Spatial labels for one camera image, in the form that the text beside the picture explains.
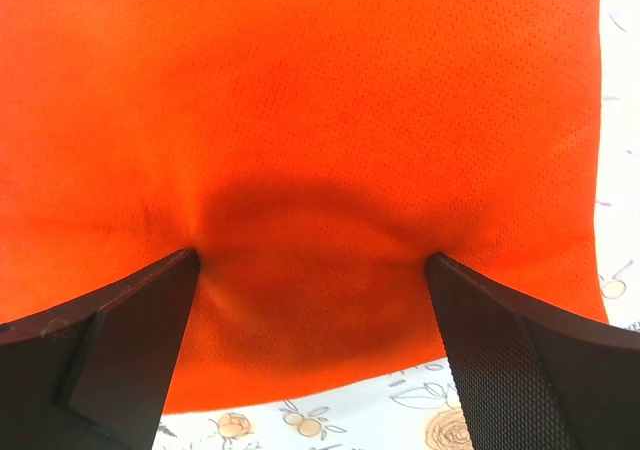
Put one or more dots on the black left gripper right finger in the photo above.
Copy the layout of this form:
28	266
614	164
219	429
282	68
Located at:
530	375

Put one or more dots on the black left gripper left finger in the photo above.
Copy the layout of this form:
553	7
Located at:
94	372

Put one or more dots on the orange t-shirt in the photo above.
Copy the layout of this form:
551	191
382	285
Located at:
314	153

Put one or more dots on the floral patterned table mat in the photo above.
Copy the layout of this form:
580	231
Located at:
418	408

